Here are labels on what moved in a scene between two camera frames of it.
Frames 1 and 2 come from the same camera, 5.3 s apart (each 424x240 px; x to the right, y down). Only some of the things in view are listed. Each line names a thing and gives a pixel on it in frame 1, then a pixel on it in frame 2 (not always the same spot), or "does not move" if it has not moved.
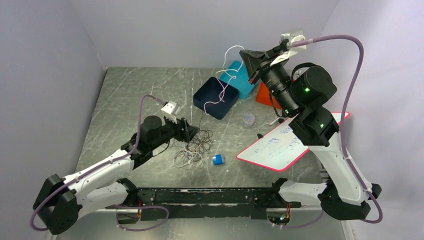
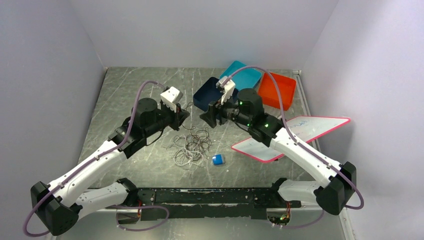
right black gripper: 252,59 → 209,116
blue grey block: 217,159 does not move
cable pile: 190,154 does not move
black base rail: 209,203 does not move
